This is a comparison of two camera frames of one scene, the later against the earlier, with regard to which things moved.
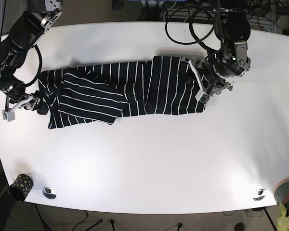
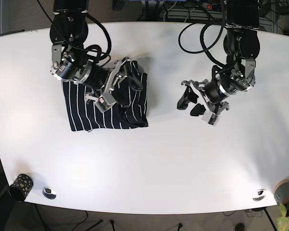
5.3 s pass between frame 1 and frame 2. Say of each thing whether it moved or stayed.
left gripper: moved
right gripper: moved
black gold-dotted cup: stayed
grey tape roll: stayed
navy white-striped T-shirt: moved
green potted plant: stayed
